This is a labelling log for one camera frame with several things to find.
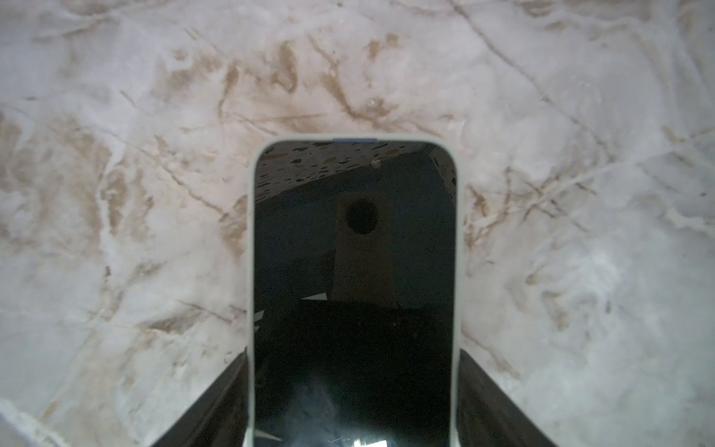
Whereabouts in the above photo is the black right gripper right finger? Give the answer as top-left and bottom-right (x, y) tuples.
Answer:
(456, 350), (555, 447)

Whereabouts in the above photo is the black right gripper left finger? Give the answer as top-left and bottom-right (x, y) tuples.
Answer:
(154, 351), (249, 447)

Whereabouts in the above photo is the phone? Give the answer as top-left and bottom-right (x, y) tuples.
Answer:
(245, 134), (462, 446)

